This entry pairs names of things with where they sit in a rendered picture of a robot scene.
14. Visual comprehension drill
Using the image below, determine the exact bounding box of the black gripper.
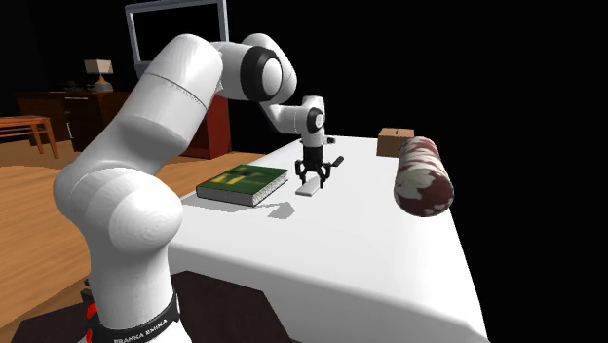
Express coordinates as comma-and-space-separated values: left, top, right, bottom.
294, 145, 332, 190

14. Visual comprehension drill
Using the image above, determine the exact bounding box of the white flat remote control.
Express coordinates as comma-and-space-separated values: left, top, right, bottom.
294, 177, 321, 198

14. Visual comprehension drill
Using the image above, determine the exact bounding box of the green book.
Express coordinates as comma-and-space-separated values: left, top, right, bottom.
195, 163, 289, 208

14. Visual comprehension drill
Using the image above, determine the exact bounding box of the white bed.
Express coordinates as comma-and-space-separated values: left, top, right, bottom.
166, 134, 490, 343

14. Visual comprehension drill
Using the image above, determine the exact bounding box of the brown cardboard box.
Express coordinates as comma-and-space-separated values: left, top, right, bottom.
376, 127, 415, 159

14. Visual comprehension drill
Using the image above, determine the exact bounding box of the red and white bolster pillow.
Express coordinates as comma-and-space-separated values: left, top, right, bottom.
393, 135, 456, 218

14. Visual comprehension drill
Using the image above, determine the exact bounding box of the red cabinet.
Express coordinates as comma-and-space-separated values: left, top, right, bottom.
179, 94, 233, 161

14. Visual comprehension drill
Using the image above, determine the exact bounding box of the dark robot stand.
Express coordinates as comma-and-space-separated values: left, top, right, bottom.
9, 270, 301, 343

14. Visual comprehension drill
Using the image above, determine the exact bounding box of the grey framed dark screen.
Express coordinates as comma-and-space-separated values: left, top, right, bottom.
124, 0, 231, 80

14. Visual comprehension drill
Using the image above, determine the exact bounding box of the dark wooden sideboard with lamp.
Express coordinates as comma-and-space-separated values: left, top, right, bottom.
14, 58, 133, 154

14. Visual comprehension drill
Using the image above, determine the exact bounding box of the light wooden bench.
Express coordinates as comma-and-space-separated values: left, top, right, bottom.
0, 114, 61, 161

